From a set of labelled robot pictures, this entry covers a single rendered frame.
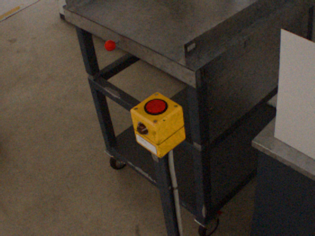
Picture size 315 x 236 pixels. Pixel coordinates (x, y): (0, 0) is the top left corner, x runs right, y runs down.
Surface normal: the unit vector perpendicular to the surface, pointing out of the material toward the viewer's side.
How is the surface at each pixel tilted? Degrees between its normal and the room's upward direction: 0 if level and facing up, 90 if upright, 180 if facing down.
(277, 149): 0
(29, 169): 0
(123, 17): 0
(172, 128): 90
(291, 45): 90
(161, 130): 90
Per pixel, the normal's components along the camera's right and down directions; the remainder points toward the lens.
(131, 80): -0.11, -0.73
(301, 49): -0.70, 0.54
